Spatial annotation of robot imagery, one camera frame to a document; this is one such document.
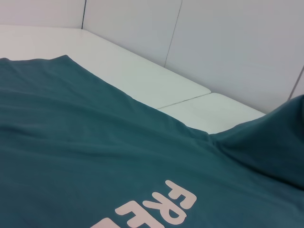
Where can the teal T-shirt with FREE print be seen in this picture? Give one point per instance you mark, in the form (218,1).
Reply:
(95,142)

